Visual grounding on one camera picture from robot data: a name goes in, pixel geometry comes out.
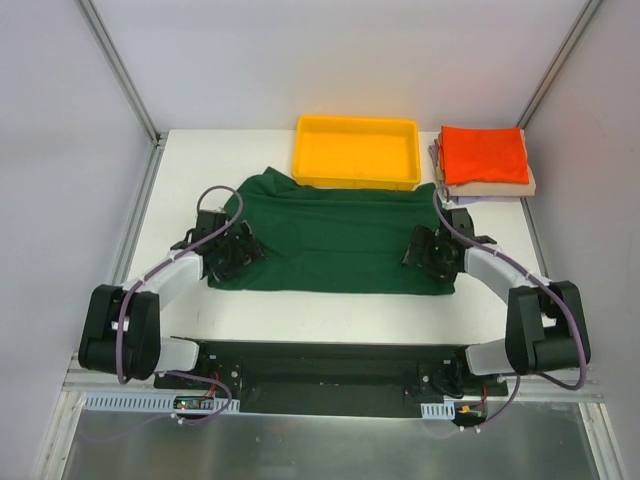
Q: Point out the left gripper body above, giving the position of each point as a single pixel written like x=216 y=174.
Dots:
x=239 y=251

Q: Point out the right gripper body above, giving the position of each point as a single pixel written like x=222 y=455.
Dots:
x=426 y=253

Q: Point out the green t-shirt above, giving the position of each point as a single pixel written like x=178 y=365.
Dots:
x=347 y=241

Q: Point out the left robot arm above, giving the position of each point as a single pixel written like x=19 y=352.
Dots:
x=122 y=331

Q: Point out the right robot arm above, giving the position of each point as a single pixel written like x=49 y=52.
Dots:
x=545 y=326

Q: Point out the yellow plastic tray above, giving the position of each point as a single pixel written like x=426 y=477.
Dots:
x=357 y=152

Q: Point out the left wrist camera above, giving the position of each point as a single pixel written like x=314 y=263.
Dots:
x=207 y=222

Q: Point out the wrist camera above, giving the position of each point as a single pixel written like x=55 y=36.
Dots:
x=207 y=222
x=460 y=220

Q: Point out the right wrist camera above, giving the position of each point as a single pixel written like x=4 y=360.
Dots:
x=460 y=220

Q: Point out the left aluminium frame post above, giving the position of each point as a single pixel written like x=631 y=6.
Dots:
x=109 y=50

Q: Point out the aluminium frame post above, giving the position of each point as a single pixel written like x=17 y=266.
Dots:
x=584 y=19
x=109 y=50

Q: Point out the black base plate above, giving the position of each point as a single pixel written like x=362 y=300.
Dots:
x=361 y=380

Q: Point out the right white cable duct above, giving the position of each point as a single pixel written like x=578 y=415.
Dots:
x=438 y=411

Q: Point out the white cable duct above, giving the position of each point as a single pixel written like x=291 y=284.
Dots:
x=438 y=411
x=158 y=403

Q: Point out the front aluminium rail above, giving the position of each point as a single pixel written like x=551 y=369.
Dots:
x=532 y=388

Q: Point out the left white cable duct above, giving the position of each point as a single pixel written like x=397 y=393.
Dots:
x=158 y=403

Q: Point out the right aluminium frame post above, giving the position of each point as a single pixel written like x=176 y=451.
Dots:
x=584 y=19

